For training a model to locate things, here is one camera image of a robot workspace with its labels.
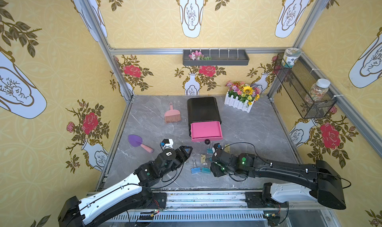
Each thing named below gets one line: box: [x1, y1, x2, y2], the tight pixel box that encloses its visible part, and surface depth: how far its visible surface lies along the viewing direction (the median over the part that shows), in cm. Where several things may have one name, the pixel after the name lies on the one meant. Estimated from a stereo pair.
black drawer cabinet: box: [187, 96, 223, 142], surface depth 90 cm
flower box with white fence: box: [223, 80, 261, 114], surface depth 106 cm
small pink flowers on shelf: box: [188, 50, 212, 61], surface depth 89 cm
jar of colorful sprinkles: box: [304, 78, 332, 103], surface depth 67 cm
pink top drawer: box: [190, 120, 223, 142], surface depth 86 cm
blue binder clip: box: [190, 167, 201, 174], surface depth 85 cm
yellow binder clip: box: [200, 153, 206, 164], surface depth 84 cm
